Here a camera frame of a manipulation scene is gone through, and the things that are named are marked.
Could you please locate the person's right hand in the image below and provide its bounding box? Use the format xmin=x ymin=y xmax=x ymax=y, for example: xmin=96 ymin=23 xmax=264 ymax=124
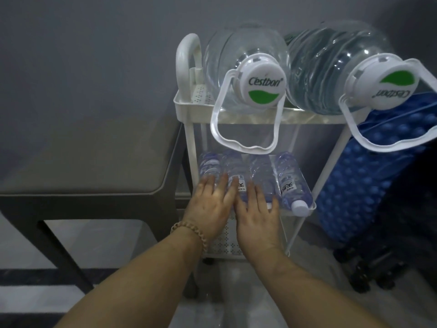
xmin=234 ymin=182 xmax=282 ymax=261

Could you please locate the person's left hand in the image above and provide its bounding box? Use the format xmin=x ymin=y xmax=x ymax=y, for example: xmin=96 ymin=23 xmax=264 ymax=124
xmin=183 ymin=172 xmax=240 ymax=243

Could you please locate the person's left forearm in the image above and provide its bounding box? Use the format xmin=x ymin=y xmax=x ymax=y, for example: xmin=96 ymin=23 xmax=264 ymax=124
xmin=56 ymin=230 xmax=205 ymax=328

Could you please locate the person's right forearm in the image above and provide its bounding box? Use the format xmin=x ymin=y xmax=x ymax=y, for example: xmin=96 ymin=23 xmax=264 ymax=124
xmin=243 ymin=247 xmax=391 ymax=328

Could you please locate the small clear water bottle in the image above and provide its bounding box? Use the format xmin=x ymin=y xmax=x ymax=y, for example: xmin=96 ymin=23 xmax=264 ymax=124
xmin=249 ymin=154 xmax=279 ymax=206
xmin=198 ymin=152 xmax=224 ymax=188
xmin=274 ymin=152 xmax=314 ymax=216
xmin=221 ymin=150 xmax=251 ymax=205

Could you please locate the white tiered utility cart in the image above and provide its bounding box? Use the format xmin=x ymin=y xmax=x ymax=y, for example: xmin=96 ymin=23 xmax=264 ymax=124
xmin=173 ymin=33 xmax=373 ymax=299

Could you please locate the blue textured suitcase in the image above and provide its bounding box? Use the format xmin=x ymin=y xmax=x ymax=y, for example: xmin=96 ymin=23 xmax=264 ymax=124
xmin=315 ymin=92 xmax=437 ymax=294

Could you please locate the dark grey side table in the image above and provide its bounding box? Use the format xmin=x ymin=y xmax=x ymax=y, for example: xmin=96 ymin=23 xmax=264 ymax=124
xmin=0 ymin=114 xmax=193 ymax=295

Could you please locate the empty clear large water jug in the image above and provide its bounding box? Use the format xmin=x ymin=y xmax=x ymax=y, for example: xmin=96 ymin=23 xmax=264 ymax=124
xmin=202 ymin=23 xmax=291 ymax=155

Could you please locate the full clear large water jug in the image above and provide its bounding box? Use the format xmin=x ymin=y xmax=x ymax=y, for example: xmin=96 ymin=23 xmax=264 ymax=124
xmin=284 ymin=20 xmax=437 ymax=153

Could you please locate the beige bead bracelet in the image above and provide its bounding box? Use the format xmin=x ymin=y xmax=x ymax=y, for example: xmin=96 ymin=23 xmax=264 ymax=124
xmin=170 ymin=221 xmax=209 ymax=257

